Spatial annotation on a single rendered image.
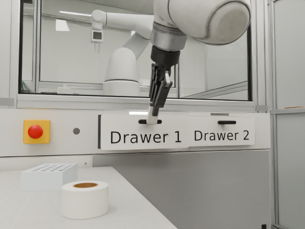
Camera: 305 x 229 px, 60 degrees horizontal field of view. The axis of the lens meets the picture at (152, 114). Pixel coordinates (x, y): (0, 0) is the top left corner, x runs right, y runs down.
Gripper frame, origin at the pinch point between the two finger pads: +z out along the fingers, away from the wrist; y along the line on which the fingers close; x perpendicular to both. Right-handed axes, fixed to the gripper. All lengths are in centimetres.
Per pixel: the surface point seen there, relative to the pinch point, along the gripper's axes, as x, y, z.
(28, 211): 29.4, -33.9, -3.1
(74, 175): 22.3, -15.2, 8.3
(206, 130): -24.8, 7.5, 11.8
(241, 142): -39.7, 4.9, 15.6
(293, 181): -153, 54, 98
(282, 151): -151, 76, 85
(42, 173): 28.7, -20.8, 1.9
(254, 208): -47, -9, 38
